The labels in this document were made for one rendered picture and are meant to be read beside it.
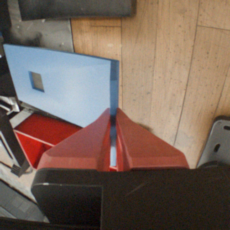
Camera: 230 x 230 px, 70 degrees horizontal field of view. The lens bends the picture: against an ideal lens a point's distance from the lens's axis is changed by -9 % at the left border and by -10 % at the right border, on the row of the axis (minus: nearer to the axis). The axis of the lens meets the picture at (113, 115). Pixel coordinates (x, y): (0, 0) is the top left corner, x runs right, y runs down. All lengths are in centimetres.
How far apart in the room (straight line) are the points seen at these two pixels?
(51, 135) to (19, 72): 15
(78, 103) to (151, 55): 10
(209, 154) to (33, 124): 30
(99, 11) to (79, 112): 11
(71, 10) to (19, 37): 13
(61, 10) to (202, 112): 21
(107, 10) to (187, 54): 10
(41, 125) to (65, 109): 18
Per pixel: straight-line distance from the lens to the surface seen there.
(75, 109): 17
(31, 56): 18
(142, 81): 23
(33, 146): 42
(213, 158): 27
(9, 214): 545
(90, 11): 21
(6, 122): 39
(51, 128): 34
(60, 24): 27
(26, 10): 28
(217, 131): 24
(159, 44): 21
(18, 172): 47
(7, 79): 34
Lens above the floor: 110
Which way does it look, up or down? 47 degrees down
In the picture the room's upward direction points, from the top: 143 degrees counter-clockwise
